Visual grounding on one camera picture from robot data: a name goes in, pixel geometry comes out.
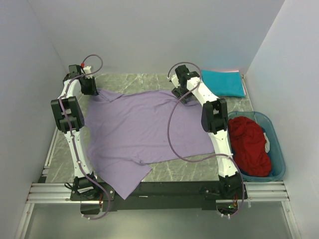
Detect purple t-shirt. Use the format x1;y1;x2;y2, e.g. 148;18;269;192
85;90;214;199

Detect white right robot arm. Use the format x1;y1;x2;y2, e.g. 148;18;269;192
167;62;245;199

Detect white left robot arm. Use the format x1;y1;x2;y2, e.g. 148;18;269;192
51;63;100;200

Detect folded teal t-shirt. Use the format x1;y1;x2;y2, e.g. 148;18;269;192
201;70;232;97

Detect red t-shirt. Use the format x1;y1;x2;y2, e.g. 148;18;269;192
228;116;272;177

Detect blue plastic laundry basket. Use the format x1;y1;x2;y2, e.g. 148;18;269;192
228;111;286;182

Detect white cloth in basket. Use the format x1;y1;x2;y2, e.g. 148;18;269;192
264;132;270;153

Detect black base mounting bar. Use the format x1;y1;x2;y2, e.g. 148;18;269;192
70;181;248;214

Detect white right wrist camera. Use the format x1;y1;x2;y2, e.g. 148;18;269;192
167;74;187;88

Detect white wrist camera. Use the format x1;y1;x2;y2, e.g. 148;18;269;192
167;74;187;88
80;63;94;78

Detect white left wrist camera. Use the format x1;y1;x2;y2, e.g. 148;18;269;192
80;63;94;78

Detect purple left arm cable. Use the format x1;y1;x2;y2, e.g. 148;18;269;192
58;54;117;221

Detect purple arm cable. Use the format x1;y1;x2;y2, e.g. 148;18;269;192
58;54;117;221
166;61;247;220

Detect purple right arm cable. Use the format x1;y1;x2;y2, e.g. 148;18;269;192
166;61;247;220

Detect aluminium frame rail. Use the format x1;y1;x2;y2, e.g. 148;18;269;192
26;181;290;204

